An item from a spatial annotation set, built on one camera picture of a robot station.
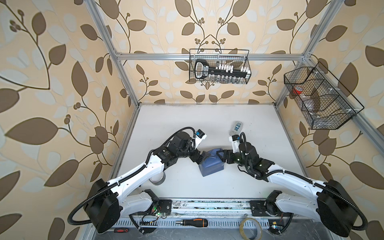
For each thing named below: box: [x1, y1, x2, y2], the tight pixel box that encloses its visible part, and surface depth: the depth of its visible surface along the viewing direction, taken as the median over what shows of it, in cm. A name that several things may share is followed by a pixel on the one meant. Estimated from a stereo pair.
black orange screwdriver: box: [175, 218, 209, 228], surface depth 70 cm
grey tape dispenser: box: [229, 121, 244, 136], surface depth 104 cm
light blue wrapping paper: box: [198, 147, 225, 177], surface depth 80 cm
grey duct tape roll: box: [148, 171, 166, 186], surface depth 82 cm
